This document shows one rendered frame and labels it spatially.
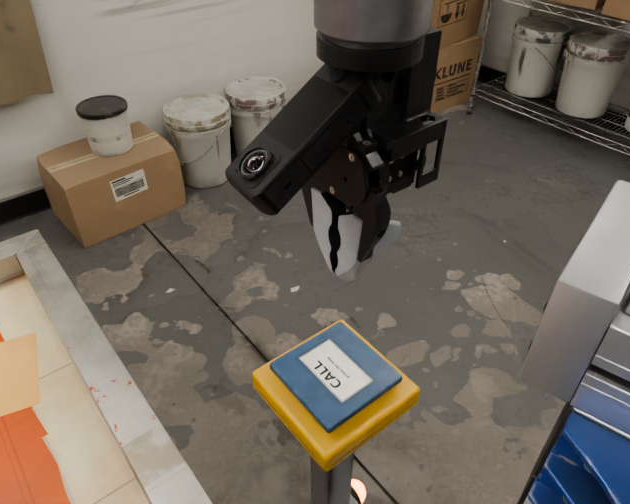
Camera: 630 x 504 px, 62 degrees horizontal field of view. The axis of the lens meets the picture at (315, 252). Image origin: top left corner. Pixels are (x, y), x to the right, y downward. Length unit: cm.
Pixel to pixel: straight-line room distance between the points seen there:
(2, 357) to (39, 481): 17
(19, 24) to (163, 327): 127
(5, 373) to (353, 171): 44
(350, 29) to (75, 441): 44
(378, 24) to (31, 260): 54
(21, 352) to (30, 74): 191
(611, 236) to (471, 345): 158
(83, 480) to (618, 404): 43
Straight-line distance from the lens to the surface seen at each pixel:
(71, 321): 64
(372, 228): 39
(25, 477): 58
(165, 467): 50
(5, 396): 64
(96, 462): 56
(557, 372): 37
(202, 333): 194
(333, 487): 72
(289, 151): 35
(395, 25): 34
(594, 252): 35
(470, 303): 208
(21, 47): 247
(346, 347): 58
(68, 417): 60
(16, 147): 263
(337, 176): 39
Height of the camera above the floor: 141
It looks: 39 degrees down
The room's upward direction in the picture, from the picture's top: straight up
